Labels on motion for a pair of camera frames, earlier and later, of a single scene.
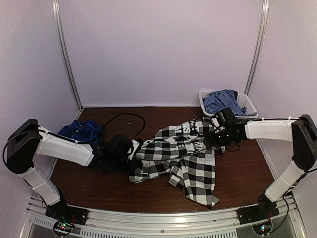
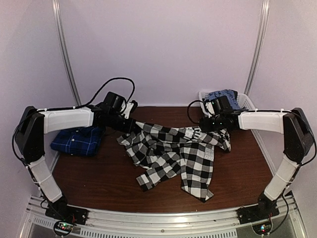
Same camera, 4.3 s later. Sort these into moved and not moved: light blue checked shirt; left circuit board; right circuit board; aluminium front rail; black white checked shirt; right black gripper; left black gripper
Moved: right black gripper; black white checked shirt; left black gripper
Not moved: right circuit board; aluminium front rail; light blue checked shirt; left circuit board
